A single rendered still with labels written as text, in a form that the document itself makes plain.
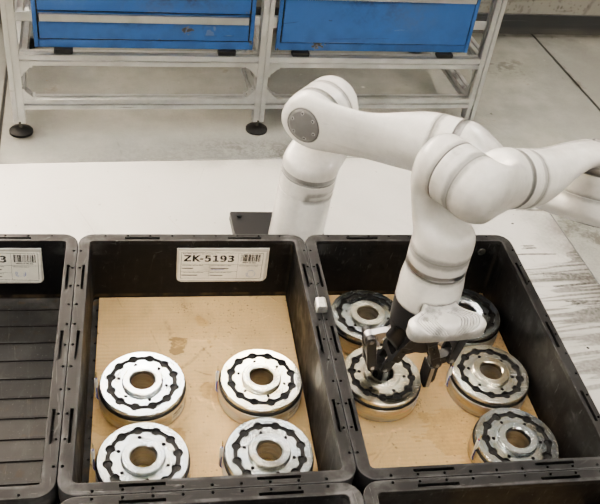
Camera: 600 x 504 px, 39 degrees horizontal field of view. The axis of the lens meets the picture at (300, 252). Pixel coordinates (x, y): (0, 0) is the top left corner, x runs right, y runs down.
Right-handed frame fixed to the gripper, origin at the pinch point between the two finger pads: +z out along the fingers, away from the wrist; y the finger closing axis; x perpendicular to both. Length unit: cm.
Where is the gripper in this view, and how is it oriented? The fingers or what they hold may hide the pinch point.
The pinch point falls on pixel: (403, 376)
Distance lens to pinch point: 109.7
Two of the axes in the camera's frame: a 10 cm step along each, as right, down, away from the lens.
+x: 2.2, 6.4, -7.3
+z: -1.1, 7.6, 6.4
